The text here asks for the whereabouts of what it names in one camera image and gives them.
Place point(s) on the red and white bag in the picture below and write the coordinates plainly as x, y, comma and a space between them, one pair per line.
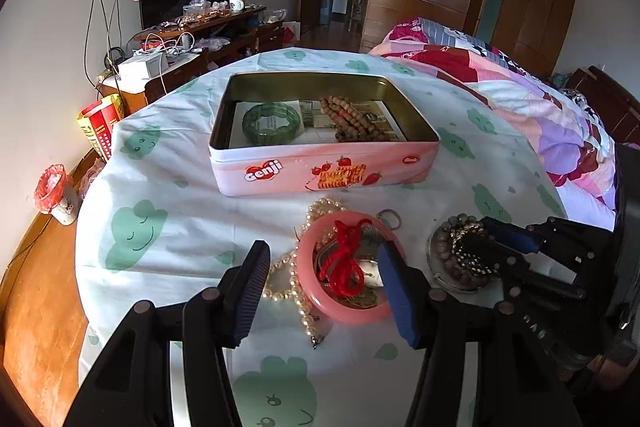
291, 34

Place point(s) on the bin with red bag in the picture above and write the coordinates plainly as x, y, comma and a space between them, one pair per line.
52, 189

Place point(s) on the white box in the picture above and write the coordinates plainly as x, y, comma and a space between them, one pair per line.
142, 69

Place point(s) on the red yellow carton box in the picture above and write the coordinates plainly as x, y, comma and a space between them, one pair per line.
100, 127

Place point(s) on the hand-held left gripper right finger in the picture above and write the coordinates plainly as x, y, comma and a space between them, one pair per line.
400, 297

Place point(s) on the patchwork quilt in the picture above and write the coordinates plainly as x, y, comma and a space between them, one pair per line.
505, 87

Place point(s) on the black television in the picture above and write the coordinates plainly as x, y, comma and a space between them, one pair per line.
160, 9

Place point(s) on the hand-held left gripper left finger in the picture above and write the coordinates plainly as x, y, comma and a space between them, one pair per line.
247, 302

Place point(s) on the white tablecloth with green prints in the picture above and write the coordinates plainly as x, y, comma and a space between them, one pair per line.
190, 227

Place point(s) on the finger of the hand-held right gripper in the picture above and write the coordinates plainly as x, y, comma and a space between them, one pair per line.
512, 234
525, 279

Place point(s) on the wooden headboard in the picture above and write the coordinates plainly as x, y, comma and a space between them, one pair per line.
615, 102

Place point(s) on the pink biscuit tin box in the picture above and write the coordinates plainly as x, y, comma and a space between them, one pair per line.
280, 169

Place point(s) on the white cup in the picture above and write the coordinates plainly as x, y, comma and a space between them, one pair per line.
236, 4

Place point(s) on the wooden television cabinet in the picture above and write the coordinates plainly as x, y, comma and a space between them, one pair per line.
230, 44

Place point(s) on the pink bangle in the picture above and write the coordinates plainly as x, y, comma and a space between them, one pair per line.
307, 277

